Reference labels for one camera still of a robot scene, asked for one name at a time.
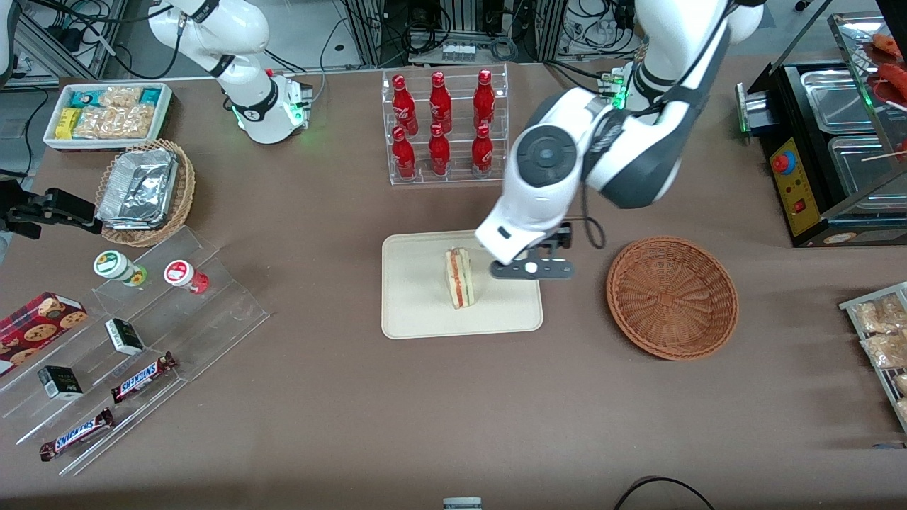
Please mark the silver foil container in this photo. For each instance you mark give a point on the silver foil container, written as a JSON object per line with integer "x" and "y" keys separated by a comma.
{"x": 138, "y": 188}

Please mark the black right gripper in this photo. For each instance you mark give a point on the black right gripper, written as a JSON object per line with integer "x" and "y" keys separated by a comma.
{"x": 58, "y": 207}

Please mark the white snack bin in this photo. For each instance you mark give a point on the white snack bin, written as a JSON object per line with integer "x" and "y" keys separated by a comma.
{"x": 164, "y": 117}

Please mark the red cookie box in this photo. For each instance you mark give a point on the red cookie box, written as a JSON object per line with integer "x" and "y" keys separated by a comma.
{"x": 39, "y": 326}

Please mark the red cola bottle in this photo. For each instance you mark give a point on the red cola bottle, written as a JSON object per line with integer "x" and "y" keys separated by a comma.
{"x": 482, "y": 151}
{"x": 404, "y": 106}
{"x": 438, "y": 153}
{"x": 440, "y": 103}
{"x": 404, "y": 156}
{"x": 484, "y": 100}

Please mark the teal snack pack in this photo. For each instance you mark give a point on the teal snack pack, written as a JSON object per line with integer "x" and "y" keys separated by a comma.
{"x": 83, "y": 98}
{"x": 151, "y": 95}

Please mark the grey power strip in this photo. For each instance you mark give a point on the grey power strip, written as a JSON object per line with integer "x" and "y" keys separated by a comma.
{"x": 458, "y": 52}

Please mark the steel warmer pan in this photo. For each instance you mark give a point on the steel warmer pan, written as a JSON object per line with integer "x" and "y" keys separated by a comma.
{"x": 836, "y": 103}
{"x": 864, "y": 166}

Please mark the red sausage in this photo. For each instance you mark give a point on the red sausage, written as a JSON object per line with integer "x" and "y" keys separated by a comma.
{"x": 886, "y": 44}
{"x": 894, "y": 79}

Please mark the small dark green box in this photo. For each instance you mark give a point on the small dark green box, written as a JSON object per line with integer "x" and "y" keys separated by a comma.
{"x": 60, "y": 382}
{"x": 124, "y": 336}

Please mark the small grey device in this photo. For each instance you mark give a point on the small grey device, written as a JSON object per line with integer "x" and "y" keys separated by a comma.
{"x": 462, "y": 503}

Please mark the triangular sandwich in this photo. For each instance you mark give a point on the triangular sandwich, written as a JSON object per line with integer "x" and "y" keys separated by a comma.
{"x": 459, "y": 280}

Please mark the green lid white cup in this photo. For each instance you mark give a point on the green lid white cup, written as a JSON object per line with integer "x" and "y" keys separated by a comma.
{"x": 113, "y": 264}

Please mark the aluminium frame shelving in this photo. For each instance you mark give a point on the aluminium frame shelving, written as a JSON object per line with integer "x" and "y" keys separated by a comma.
{"x": 85, "y": 42}

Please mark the clear rice cracker bag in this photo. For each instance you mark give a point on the clear rice cracker bag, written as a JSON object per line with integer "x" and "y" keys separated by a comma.
{"x": 122, "y": 97}
{"x": 96, "y": 124}
{"x": 134, "y": 122}

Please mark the round brown wicker basket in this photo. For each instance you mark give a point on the round brown wicker basket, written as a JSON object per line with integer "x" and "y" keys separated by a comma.
{"x": 673, "y": 297}

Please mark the black food warmer machine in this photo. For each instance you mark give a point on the black food warmer machine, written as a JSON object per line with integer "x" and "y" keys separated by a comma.
{"x": 797, "y": 205}

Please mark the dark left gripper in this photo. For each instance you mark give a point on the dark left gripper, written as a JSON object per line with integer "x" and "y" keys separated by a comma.
{"x": 562, "y": 238}

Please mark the clear acrylic stepped stand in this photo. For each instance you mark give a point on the clear acrylic stepped stand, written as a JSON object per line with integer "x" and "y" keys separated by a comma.
{"x": 212, "y": 297}

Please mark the red lid white cup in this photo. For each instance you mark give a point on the red lid white cup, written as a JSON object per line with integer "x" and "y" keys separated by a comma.
{"x": 181, "y": 273}

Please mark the yellow snack pack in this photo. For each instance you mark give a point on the yellow snack pack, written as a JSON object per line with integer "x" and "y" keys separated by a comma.
{"x": 67, "y": 122}

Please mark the cream plastic tray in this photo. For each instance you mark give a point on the cream plastic tray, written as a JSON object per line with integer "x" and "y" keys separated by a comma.
{"x": 418, "y": 297}

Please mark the clear acrylic bottle rack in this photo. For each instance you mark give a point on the clear acrylic bottle rack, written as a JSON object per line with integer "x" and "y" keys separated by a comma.
{"x": 421, "y": 181}

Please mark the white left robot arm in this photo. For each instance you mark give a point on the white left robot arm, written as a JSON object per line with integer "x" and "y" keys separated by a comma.
{"x": 673, "y": 35}

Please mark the brown Snickers bar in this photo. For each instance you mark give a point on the brown Snickers bar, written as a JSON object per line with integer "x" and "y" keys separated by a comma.
{"x": 144, "y": 377}
{"x": 76, "y": 434}

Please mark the oval tan wicker basket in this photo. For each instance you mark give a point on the oval tan wicker basket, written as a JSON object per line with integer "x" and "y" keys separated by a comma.
{"x": 186, "y": 191}

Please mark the clear bagged pastry snack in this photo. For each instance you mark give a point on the clear bagged pastry snack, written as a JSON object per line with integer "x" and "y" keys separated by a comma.
{"x": 886, "y": 350}
{"x": 901, "y": 384}
{"x": 879, "y": 315}
{"x": 902, "y": 411}

